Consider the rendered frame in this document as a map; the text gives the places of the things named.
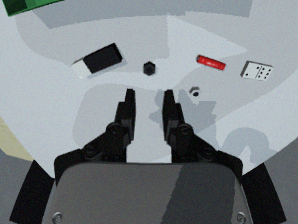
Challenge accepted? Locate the white domino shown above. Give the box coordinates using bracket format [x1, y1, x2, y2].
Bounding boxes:
[240, 60, 274, 81]

